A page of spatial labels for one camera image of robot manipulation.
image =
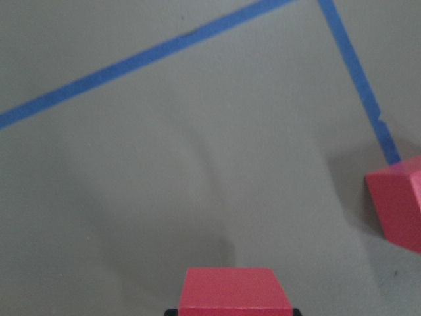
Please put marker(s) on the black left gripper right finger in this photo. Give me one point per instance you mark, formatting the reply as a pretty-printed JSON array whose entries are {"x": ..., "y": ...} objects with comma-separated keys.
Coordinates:
[{"x": 296, "y": 312}]

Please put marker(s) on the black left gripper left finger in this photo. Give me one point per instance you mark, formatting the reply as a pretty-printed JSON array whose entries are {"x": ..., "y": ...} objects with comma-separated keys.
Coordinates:
[{"x": 171, "y": 312}]

